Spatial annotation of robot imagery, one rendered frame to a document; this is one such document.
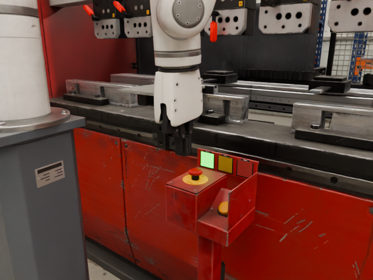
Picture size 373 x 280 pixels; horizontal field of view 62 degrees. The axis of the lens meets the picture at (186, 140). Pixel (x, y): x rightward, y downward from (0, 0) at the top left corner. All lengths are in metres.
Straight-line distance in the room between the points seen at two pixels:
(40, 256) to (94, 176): 0.93
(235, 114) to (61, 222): 0.68
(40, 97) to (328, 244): 0.82
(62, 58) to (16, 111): 1.27
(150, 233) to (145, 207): 0.12
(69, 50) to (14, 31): 1.29
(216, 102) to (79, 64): 1.01
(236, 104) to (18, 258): 0.78
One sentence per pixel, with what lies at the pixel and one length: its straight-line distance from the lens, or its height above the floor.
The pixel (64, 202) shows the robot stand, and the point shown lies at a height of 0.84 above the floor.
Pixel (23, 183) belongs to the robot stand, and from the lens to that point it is 0.61.
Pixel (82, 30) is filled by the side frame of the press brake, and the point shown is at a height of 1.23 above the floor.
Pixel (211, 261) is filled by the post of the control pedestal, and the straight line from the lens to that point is 0.95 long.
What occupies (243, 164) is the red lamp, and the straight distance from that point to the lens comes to 0.87.
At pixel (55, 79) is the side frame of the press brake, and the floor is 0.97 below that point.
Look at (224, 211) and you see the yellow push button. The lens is 0.84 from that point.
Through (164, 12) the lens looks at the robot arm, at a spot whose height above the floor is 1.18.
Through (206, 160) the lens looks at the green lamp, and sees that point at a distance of 0.93.
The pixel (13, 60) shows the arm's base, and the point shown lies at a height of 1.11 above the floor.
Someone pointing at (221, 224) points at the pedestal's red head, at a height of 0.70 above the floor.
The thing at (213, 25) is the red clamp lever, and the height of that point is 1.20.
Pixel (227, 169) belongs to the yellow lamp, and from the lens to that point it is 0.90.
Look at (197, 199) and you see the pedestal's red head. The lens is 0.80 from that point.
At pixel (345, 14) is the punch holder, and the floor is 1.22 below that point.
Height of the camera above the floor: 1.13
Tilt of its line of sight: 17 degrees down
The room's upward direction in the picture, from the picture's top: straight up
